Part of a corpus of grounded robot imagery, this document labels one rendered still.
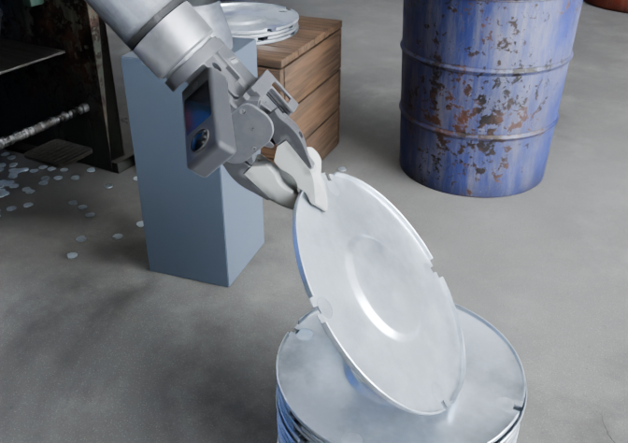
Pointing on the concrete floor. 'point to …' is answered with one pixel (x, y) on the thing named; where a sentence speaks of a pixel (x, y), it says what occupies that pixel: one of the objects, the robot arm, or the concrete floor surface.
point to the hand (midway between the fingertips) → (314, 207)
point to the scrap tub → (484, 77)
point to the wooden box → (308, 79)
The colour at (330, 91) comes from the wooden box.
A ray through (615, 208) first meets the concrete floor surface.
